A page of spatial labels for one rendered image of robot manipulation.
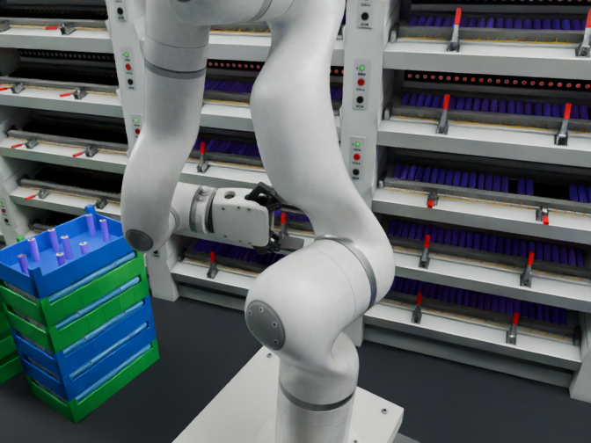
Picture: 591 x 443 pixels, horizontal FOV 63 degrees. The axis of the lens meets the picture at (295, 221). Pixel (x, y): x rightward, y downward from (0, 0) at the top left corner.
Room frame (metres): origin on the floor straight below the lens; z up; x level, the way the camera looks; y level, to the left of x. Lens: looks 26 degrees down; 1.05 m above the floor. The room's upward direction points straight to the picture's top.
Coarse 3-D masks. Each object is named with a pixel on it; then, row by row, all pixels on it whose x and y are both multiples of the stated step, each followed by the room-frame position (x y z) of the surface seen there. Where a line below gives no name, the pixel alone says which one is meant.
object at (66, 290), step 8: (128, 256) 1.13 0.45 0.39; (112, 264) 1.09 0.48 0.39; (120, 264) 1.11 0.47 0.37; (96, 272) 1.05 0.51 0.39; (104, 272) 1.07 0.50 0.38; (80, 280) 1.01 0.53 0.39; (88, 280) 1.02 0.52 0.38; (8, 288) 1.01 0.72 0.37; (16, 288) 0.99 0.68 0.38; (64, 288) 0.97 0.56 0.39; (72, 288) 0.99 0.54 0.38; (24, 296) 0.97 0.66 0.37; (32, 296) 0.95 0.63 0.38; (48, 296) 0.94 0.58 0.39; (56, 296) 0.95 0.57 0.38
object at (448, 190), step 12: (384, 180) 1.25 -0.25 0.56; (396, 180) 1.25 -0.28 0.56; (408, 180) 1.24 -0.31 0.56; (408, 192) 1.22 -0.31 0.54; (444, 192) 1.20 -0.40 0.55; (456, 192) 1.19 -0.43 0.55; (468, 192) 1.17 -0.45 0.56; (480, 192) 1.17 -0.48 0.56; (492, 192) 1.16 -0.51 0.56; (504, 192) 1.16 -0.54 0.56; (492, 204) 1.14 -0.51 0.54; (528, 204) 1.13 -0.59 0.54; (552, 204) 1.10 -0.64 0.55; (564, 204) 1.09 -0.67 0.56; (576, 204) 1.09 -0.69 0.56; (588, 204) 1.09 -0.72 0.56
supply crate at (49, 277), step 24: (96, 216) 1.26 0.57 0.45; (24, 240) 1.10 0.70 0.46; (48, 240) 1.15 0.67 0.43; (72, 240) 1.19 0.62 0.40; (96, 240) 1.19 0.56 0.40; (120, 240) 1.11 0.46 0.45; (0, 264) 0.99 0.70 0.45; (48, 264) 1.06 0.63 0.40; (72, 264) 0.99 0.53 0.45; (96, 264) 1.04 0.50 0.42; (24, 288) 0.94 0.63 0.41; (48, 288) 0.93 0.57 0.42
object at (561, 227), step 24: (384, 168) 1.34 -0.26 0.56; (552, 168) 1.22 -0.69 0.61; (576, 168) 1.20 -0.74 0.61; (384, 192) 1.24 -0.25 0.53; (408, 216) 1.19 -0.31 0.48; (432, 216) 1.17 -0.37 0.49; (456, 216) 1.14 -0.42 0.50; (480, 216) 1.12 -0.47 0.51; (504, 216) 1.10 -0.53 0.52; (528, 216) 1.10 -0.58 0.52; (552, 216) 1.09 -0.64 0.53; (576, 216) 1.08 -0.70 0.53; (576, 240) 1.05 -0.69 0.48
